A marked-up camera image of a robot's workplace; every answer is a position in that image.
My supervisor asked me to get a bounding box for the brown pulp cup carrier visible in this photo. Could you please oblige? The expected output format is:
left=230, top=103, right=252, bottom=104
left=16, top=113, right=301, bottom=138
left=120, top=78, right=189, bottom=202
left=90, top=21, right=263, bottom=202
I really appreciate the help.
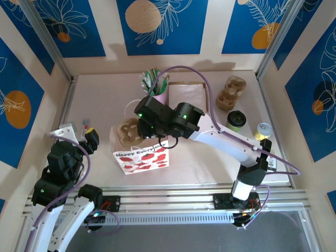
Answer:
left=117, top=118, right=144, bottom=148
left=215, top=76, right=248, bottom=111

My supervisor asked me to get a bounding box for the white red printed paper bag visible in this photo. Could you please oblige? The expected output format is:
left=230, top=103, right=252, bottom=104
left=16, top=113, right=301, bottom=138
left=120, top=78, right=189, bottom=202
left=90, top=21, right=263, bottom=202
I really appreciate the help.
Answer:
left=109, top=99, right=170, bottom=176

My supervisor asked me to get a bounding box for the black plastic cup lid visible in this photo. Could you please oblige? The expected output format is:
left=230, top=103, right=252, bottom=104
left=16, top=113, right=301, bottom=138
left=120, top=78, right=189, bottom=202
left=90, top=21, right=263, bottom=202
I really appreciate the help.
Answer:
left=227, top=110, right=247, bottom=126

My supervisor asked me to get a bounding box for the black white card pack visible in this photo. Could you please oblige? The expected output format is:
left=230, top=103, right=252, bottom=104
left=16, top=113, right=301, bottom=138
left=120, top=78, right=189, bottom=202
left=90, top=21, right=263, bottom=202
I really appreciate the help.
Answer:
left=266, top=154, right=279, bottom=173

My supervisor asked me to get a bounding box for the white paper napkin stack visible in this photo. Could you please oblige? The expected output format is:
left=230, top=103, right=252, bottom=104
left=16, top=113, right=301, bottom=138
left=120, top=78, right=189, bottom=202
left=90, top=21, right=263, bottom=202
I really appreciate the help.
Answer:
left=169, top=83, right=207, bottom=111

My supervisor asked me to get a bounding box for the dark green wrapped straw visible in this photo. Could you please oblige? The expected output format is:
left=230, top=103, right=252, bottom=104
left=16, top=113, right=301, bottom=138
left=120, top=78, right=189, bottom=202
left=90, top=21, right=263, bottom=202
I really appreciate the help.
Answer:
left=146, top=69, right=157, bottom=95

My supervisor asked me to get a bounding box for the brown cardboard napkin box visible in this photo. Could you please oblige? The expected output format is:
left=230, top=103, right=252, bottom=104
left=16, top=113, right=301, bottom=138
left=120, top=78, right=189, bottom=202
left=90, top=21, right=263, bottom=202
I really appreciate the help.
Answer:
left=167, top=81, right=211, bottom=113

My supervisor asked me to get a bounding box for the white wrapped straw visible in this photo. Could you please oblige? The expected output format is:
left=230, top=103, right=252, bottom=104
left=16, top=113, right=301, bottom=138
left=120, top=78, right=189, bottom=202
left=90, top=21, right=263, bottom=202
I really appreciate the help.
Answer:
left=139, top=73, right=149, bottom=92

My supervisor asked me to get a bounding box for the left black controller module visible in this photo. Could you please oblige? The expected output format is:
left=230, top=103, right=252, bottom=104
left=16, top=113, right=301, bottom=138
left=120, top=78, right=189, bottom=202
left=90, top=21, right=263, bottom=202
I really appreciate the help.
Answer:
left=83, top=212, right=106, bottom=224

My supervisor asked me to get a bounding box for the black controller module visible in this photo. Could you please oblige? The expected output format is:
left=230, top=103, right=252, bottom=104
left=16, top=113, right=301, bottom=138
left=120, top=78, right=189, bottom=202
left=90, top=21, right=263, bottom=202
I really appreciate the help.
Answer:
left=83, top=212, right=106, bottom=224
left=232, top=212, right=259, bottom=228

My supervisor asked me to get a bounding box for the yellow drink can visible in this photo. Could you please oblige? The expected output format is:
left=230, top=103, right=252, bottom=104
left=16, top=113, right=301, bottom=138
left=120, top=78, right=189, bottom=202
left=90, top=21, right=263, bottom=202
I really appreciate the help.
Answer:
left=253, top=123, right=272, bottom=141

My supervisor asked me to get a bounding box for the right black controller module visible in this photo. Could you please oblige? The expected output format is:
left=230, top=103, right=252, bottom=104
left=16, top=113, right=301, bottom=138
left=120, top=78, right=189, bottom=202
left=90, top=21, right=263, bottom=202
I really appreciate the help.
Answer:
left=232, top=212, right=259, bottom=228

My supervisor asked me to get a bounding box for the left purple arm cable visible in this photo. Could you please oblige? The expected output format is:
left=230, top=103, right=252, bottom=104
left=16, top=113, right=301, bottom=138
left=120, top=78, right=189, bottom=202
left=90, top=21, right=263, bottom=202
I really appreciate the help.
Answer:
left=25, top=130, right=120, bottom=252

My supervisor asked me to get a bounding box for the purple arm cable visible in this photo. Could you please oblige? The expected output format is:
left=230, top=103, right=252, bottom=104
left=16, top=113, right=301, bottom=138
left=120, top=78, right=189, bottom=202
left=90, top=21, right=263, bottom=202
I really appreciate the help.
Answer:
left=25, top=130, right=120, bottom=252
left=148, top=65, right=302, bottom=229

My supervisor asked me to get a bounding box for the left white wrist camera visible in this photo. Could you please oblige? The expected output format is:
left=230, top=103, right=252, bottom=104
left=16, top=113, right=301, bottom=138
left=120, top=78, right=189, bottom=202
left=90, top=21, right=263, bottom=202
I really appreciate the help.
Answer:
left=50, top=122, right=79, bottom=144

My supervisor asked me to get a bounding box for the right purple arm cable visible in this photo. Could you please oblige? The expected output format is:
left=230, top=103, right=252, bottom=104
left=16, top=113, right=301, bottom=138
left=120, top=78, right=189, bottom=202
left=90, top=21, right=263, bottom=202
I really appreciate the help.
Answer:
left=148, top=65, right=302, bottom=229

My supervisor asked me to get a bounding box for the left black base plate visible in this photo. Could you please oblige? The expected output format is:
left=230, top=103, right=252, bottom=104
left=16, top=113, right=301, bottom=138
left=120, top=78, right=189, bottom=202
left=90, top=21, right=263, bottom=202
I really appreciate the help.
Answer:
left=72, top=195, right=121, bottom=213

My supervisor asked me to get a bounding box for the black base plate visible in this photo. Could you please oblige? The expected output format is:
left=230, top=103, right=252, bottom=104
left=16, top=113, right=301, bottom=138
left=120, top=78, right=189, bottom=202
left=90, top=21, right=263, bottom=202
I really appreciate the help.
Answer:
left=72, top=195, right=121, bottom=213
left=213, top=193, right=261, bottom=211

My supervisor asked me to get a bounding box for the aluminium front rail frame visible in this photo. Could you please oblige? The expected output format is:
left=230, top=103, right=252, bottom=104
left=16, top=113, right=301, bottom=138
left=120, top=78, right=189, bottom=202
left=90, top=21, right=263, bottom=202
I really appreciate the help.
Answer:
left=22, top=183, right=312, bottom=228

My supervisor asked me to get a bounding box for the perforated grey cable duct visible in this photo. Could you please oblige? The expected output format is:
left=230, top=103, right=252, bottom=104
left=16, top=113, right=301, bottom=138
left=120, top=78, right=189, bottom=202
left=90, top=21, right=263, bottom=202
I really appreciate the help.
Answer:
left=33, top=213, right=236, bottom=227

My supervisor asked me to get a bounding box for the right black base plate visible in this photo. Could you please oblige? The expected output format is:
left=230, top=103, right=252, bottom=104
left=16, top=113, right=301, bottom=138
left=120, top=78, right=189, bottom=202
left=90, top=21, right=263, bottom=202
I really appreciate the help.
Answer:
left=213, top=193, right=261, bottom=211

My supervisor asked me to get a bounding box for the aluminium corner post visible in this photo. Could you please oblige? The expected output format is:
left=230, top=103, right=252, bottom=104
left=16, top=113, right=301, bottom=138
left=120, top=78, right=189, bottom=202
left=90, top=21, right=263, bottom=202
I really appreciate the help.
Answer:
left=256, top=0, right=310, bottom=79
left=19, top=0, right=77, bottom=82

